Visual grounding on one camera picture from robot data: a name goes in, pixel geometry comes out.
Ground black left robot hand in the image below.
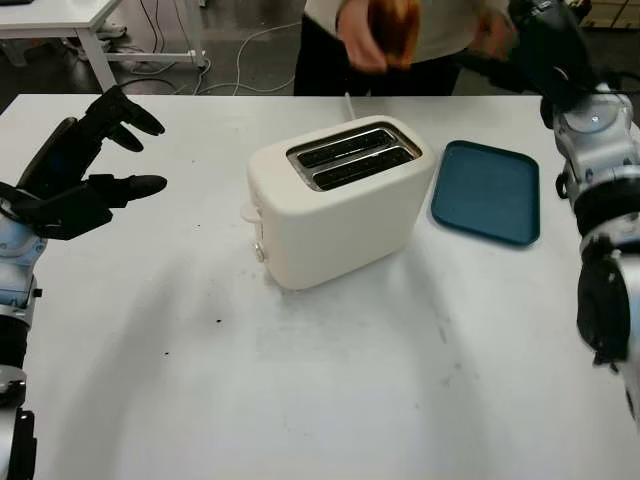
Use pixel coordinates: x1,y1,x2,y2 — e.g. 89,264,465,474
17,84,169,206

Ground person bare right hand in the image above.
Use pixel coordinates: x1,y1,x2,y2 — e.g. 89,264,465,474
335,0,396,74

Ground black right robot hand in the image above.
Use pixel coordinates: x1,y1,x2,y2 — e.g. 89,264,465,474
459,0,584,97

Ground person bare left hand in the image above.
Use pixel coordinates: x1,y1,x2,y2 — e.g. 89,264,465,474
469,8,520,62

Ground browned toast slice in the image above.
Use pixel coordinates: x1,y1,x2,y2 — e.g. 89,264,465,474
368,0,421,70

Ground person beige jacket black trousers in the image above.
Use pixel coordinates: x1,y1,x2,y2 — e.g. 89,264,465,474
292,0,519,97

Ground cream two-slot toaster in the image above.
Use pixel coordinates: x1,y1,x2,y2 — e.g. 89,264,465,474
239,114,436,292

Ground wooden crate stack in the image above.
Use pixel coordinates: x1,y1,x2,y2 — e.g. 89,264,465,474
582,0,640,32

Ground grey step stool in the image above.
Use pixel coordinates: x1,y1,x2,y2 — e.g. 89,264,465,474
0,39,32,67

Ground white office desk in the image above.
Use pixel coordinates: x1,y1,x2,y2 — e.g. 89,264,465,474
0,0,209,94

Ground blue plastic tray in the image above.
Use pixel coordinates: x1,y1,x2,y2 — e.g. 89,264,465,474
429,139,542,250

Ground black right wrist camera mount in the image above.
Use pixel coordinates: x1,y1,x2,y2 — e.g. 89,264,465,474
529,19,600,109

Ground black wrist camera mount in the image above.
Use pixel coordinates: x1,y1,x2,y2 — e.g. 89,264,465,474
7,182,115,241
529,19,600,109

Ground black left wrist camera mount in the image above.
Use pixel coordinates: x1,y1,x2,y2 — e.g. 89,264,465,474
7,182,115,241

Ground pale floor cable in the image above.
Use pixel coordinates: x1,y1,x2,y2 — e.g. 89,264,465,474
194,19,304,96

